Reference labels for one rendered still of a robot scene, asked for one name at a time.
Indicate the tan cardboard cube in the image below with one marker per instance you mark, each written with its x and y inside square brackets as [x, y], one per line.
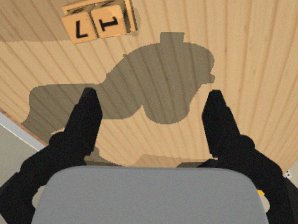
[79, 25]
[111, 18]

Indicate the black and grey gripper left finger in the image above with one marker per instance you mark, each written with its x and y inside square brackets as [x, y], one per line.
[66, 149]

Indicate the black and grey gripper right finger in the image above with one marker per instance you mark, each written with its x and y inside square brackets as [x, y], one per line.
[224, 140]

